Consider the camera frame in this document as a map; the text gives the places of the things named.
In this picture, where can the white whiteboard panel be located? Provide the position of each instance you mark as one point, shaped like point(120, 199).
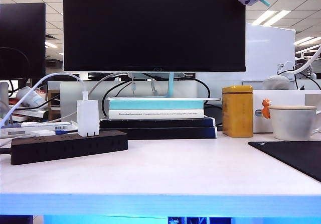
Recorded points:
point(270, 53)

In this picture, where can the white rounded object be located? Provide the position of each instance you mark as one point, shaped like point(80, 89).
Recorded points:
point(276, 82)

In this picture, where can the long white barcode box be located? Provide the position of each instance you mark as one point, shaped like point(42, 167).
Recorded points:
point(37, 128)

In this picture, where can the grey translucent container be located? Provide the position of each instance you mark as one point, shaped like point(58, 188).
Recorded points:
point(3, 96)

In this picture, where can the teal book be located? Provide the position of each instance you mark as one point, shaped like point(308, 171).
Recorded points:
point(155, 105)

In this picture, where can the small black computer monitor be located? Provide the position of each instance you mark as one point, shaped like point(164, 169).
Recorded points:
point(22, 33)

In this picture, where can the small white flat box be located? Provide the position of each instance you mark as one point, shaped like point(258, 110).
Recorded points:
point(42, 132)

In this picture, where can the wooden mug lid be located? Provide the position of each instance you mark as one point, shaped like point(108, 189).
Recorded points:
point(292, 107)

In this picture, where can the white ceramic mug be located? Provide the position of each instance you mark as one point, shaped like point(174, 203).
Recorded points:
point(291, 126)

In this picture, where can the dark blue book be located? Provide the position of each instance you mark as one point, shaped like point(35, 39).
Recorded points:
point(150, 123)
point(163, 133)

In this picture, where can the white blue-edged book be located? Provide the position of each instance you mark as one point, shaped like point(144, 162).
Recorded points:
point(30, 113)

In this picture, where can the large black computer monitor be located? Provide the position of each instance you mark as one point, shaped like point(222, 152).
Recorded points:
point(150, 25)

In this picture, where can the white ceiling light panel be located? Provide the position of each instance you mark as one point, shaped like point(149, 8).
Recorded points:
point(306, 40)
point(270, 16)

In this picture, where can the yellow tin box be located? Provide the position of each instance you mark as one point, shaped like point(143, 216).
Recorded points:
point(238, 113)

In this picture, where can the brown wooden box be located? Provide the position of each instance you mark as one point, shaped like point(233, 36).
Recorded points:
point(53, 103)

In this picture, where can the black power strip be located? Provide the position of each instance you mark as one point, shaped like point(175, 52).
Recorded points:
point(75, 147)

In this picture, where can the white plastic bottle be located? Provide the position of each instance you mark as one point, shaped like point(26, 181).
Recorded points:
point(35, 101)

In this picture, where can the thick white tube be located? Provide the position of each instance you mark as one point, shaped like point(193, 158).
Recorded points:
point(301, 69)

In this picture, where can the white usb wall charger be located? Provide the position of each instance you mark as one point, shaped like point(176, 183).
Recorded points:
point(87, 118)

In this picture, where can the small white desk fan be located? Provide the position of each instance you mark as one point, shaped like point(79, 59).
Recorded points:
point(307, 70)

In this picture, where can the teal monitor stand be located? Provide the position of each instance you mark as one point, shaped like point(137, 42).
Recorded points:
point(171, 86)

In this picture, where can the orange fox figurine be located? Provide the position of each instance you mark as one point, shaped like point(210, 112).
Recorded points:
point(265, 109)

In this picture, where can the black mouse mat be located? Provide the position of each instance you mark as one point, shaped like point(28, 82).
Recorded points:
point(296, 156)

